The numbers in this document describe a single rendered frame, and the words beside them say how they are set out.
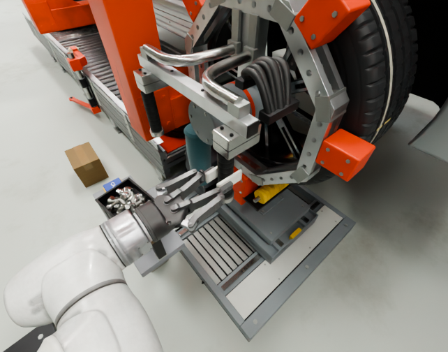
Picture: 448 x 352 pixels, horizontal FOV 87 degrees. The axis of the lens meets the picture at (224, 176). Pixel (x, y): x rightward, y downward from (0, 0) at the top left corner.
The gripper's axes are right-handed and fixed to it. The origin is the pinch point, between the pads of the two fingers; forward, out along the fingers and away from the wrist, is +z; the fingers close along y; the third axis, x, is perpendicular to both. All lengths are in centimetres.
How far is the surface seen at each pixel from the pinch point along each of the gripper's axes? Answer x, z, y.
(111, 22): 17, 5, -60
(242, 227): -66, 24, -13
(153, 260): -38.0, -20.4, -12.7
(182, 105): -20, 26, -60
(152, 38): 10, 18, -60
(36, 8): -12, 11, -253
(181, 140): -56, 32, -79
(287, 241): -68, 36, 6
